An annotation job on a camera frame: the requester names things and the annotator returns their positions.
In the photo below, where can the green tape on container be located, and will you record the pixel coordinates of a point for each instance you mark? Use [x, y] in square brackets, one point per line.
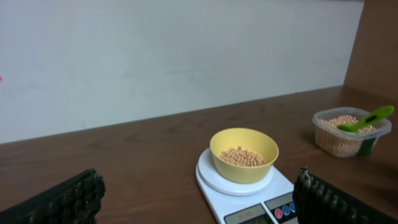
[367, 147]

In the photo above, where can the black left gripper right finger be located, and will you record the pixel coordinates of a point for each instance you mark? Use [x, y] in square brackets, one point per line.
[318, 202]

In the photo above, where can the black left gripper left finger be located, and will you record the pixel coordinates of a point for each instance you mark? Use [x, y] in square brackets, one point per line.
[76, 200]

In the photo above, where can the soybeans in yellow bowl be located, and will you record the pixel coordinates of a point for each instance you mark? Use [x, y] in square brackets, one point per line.
[240, 156]

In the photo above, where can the white digital kitchen scale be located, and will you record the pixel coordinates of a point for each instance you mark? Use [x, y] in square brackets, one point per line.
[268, 201]

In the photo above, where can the green plastic measuring scoop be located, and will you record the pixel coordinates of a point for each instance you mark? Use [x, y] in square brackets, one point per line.
[371, 119]

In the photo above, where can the clear container of soybeans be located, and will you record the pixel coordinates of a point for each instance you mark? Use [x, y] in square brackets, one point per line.
[340, 143]

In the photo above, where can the yellow plastic bowl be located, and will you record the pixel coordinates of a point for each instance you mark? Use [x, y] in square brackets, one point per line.
[249, 139]

